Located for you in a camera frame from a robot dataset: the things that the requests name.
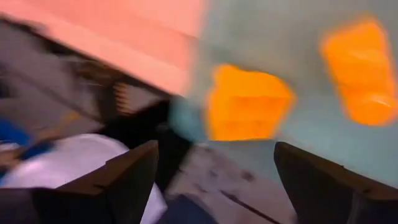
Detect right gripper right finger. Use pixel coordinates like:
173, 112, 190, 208
273, 141, 398, 224

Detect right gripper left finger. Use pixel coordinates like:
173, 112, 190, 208
0, 139, 160, 224

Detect white rounded object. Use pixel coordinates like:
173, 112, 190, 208
0, 133, 169, 224

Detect yellow building block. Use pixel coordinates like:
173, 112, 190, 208
205, 63, 297, 142
319, 17, 398, 128

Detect teal translucent bin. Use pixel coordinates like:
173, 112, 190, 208
167, 0, 398, 189

